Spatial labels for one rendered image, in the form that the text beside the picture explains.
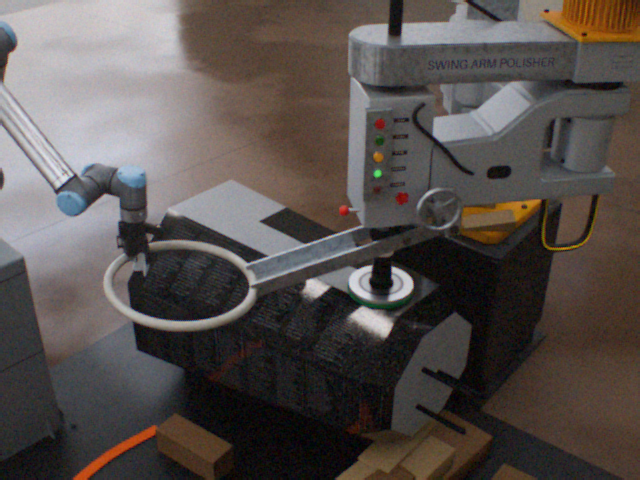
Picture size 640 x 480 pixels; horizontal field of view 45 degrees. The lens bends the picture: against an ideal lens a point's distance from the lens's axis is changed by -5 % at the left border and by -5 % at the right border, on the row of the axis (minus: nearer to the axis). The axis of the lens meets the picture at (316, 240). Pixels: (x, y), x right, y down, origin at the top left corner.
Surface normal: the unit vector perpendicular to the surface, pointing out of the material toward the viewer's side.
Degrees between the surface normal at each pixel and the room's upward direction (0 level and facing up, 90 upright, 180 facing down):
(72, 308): 0
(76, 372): 0
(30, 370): 90
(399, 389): 90
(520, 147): 90
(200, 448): 0
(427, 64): 90
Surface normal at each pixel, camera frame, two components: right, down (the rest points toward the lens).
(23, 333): 0.72, 0.36
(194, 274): -0.44, -0.33
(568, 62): 0.20, 0.51
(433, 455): 0.01, -0.86
